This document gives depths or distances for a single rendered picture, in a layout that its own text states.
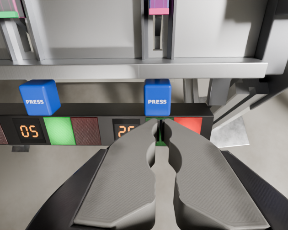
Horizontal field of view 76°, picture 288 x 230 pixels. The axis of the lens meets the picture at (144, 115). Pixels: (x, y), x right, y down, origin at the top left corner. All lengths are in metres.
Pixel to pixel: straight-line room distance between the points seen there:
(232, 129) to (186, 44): 0.80
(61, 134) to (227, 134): 0.79
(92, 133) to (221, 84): 0.15
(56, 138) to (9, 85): 0.99
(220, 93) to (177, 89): 0.73
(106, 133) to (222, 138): 0.75
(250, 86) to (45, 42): 0.23
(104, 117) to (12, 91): 1.00
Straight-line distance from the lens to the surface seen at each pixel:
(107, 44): 0.17
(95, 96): 0.97
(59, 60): 0.17
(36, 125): 0.24
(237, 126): 0.95
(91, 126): 0.21
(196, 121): 0.20
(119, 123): 0.20
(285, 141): 1.06
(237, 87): 0.26
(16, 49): 0.20
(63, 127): 0.22
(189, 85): 0.61
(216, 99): 0.22
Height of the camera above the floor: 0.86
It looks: 74 degrees down
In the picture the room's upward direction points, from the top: 8 degrees counter-clockwise
